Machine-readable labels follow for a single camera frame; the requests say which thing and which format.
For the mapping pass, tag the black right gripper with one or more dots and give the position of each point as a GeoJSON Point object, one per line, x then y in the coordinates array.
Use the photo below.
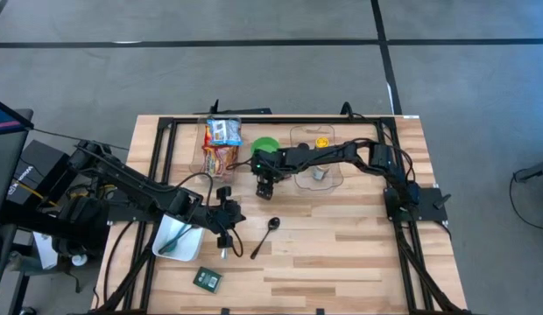
{"type": "Point", "coordinates": [276, 164]}

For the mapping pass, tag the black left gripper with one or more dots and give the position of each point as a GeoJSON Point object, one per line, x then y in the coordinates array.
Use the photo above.
{"type": "Point", "coordinates": [221, 216]}

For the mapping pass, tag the red and yellow ramen packet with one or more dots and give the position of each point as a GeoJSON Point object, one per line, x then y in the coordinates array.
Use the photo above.
{"type": "Point", "coordinates": [219, 159]}

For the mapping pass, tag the silver metal spoon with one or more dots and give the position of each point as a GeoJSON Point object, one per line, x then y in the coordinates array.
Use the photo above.
{"type": "Point", "coordinates": [224, 254]}

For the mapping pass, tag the blue ramen noodle packet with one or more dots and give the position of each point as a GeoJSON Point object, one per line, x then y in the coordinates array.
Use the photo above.
{"type": "Point", "coordinates": [225, 131]}

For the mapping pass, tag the tan-lid spice jar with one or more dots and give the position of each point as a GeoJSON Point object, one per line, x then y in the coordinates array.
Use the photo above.
{"type": "Point", "coordinates": [318, 174]}

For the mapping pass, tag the teal plastic spoon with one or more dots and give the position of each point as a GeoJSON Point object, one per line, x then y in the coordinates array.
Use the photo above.
{"type": "Point", "coordinates": [180, 236]}

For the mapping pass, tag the yellow-lid spice jar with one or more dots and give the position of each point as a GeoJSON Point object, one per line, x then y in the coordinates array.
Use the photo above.
{"type": "Point", "coordinates": [322, 142]}

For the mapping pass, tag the green cardboard box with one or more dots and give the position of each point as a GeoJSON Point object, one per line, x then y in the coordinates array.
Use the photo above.
{"type": "Point", "coordinates": [207, 279]}

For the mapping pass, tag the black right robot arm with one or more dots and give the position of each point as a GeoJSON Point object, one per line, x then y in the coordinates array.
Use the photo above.
{"type": "Point", "coordinates": [376, 157]}

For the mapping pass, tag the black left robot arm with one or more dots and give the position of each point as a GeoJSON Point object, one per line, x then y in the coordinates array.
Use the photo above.
{"type": "Point", "coordinates": [136, 188]}

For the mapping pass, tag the green plastic bowl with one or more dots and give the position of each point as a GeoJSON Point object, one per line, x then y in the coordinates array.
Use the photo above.
{"type": "Point", "coordinates": [265, 143]}

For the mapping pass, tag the white plastic bin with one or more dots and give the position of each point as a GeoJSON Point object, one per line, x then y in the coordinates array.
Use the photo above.
{"type": "Point", "coordinates": [188, 249]}

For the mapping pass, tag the clear plastic bin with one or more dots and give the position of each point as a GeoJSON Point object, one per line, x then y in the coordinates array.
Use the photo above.
{"type": "Point", "coordinates": [195, 168]}
{"type": "Point", "coordinates": [328, 181]}

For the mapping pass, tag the white round cap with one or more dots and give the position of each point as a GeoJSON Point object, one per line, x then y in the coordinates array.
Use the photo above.
{"type": "Point", "coordinates": [79, 260]}

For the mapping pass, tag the white paper sheet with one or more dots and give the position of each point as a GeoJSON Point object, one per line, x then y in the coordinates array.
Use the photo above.
{"type": "Point", "coordinates": [46, 251]}

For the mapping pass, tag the black case white lettering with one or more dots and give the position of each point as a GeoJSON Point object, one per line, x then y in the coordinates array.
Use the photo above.
{"type": "Point", "coordinates": [24, 179]}

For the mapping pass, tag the black computer monitor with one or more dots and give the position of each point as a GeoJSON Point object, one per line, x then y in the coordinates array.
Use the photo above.
{"type": "Point", "coordinates": [4, 153]}

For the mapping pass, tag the grey chair base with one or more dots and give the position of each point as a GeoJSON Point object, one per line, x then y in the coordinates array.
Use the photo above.
{"type": "Point", "coordinates": [538, 171]}

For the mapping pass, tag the black mount bracket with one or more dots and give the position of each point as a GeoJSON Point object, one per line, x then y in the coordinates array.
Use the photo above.
{"type": "Point", "coordinates": [245, 111]}

